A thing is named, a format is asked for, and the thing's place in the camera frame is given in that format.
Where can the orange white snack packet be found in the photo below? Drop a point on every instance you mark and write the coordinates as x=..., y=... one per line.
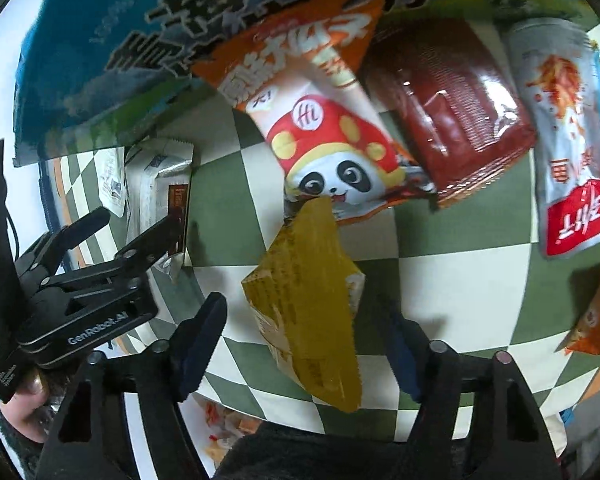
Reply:
x=222, y=425

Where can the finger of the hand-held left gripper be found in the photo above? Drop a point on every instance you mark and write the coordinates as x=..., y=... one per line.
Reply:
x=147, y=244
x=82, y=224

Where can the white red-label snack packet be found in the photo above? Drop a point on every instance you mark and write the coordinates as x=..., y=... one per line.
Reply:
x=560, y=135

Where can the dark red snack packet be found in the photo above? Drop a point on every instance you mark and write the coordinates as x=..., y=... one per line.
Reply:
x=445, y=100

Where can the green white checkered tablecloth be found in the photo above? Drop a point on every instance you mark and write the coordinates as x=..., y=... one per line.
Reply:
x=230, y=190

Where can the silver snack packet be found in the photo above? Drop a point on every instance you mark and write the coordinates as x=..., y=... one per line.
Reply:
x=155, y=175

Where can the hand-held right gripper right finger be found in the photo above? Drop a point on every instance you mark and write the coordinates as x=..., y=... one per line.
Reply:
x=402, y=350

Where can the yellow snack packet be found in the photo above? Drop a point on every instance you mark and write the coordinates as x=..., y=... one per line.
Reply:
x=305, y=285

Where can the small white sachet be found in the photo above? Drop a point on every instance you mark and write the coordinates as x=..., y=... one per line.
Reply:
x=112, y=185

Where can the blue milk carton box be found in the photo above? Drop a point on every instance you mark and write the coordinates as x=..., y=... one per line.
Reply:
x=80, y=60

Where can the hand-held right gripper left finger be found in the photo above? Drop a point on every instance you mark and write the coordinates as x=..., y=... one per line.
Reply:
x=205, y=340

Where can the orange panda snack packet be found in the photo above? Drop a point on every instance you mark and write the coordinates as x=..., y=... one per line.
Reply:
x=330, y=135

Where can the person's left hand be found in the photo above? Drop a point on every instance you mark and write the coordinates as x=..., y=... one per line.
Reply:
x=27, y=410

